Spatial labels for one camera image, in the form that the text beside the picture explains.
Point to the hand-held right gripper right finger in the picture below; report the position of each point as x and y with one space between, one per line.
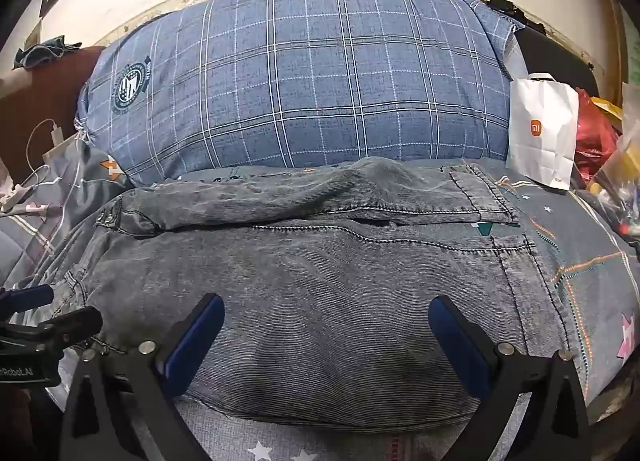
457 341

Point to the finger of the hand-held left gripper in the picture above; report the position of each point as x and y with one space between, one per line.
75 323
27 298

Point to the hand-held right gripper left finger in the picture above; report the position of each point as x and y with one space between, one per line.
192 341

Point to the grey denim pants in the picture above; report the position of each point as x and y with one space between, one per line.
325 291

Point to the grey star-printed bedsheet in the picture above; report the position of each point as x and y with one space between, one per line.
585 246

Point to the brown wooden headboard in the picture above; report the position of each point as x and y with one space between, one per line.
35 101

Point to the white paper bag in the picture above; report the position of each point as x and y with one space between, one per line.
542 141

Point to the clear plastic bag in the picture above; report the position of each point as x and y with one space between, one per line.
617 176

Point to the red plastic bag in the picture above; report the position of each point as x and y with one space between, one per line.
592 136

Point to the dark green cloth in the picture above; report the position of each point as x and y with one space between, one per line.
42 52

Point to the yellow packet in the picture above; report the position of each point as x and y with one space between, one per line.
607 110

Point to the blue plaid pillow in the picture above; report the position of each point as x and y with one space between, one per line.
300 81

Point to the black bag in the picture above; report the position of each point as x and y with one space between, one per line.
555 53

